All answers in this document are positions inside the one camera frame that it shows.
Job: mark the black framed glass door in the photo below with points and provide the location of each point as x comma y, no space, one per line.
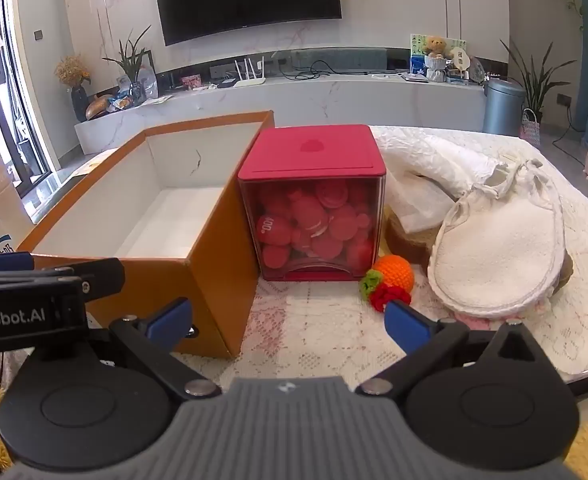
19,85

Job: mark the white crinkled plastic bag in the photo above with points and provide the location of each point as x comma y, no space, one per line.
434,152

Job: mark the green potted plant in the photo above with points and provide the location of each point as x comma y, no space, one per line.
131,65

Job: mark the pink box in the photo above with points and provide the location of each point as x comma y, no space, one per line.
191,81

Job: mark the orange cardboard box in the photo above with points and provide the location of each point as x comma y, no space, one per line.
214,285

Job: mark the dried yellow flowers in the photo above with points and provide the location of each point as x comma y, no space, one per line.
71,70

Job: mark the brown teddy bear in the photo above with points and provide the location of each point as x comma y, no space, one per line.
435,46

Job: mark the orange crochet fruit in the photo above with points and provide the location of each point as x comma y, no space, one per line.
396,270

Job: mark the pink cloth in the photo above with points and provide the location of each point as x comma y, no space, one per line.
474,321

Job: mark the white napkin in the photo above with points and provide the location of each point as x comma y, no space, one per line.
416,200

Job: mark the long leaf floor plant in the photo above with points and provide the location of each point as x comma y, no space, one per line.
534,85

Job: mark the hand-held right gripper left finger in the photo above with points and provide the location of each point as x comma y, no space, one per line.
166,322

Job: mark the white router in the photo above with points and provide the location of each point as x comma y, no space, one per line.
249,77

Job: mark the woven pink white bag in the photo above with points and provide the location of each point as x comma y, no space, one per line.
530,131

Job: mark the dark vase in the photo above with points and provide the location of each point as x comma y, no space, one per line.
79,102

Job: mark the blue grey trash can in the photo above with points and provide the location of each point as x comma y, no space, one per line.
501,107

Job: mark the red lidded storage box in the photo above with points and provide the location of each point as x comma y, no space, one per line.
309,155

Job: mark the red crochet strawberry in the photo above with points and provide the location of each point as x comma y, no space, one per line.
381,296

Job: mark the blue snack packet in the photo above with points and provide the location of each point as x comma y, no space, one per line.
122,103

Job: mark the golden ornament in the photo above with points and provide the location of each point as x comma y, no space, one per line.
97,107

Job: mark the white hand fan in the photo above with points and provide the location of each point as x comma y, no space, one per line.
462,64

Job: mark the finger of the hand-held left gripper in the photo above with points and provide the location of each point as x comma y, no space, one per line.
4,262

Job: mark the white bouquet wrap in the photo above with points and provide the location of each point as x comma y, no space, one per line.
435,69

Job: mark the paper sheet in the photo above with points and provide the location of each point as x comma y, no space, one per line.
156,100

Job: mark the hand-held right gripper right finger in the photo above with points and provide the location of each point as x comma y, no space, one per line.
406,327

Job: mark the white marble television console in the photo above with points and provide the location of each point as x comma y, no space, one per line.
294,105

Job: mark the clear plastic jug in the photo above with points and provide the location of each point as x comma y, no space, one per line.
149,82

